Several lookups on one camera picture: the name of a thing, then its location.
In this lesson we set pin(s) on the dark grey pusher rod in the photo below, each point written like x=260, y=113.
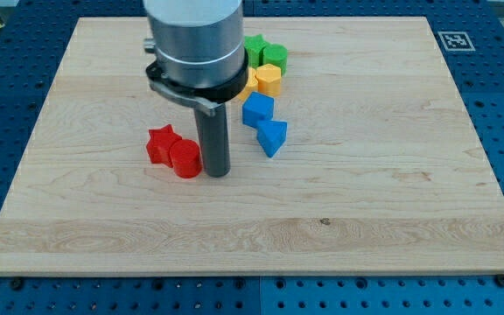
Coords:
x=213, y=141

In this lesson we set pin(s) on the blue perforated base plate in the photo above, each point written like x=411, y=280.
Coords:
x=32, y=44

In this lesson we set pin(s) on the white fiducial marker tag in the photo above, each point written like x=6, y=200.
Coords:
x=456, y=41

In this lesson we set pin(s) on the yellow hexagon block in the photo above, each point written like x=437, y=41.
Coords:
x=269, y=79

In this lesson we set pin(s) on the blue triangle block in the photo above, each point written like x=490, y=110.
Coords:
x=271, y=135

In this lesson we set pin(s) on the red star block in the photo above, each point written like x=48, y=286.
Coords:
x=160, y=143

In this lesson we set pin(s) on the yellow block behind arm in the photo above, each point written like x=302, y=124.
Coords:
x=251, y=85

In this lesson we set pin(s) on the blue cube block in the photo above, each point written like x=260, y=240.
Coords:
x=258, y=107

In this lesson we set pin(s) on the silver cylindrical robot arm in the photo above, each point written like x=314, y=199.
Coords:
x=200, y=61

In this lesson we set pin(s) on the green star block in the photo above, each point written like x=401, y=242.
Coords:
x=254, y=46

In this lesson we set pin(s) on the wooden board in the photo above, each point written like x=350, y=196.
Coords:
x=381, y=174

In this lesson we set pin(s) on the red cylinder block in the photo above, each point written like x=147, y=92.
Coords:
x=185, y=159

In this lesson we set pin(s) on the green cylinder block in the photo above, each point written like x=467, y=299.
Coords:
x=276, y=55

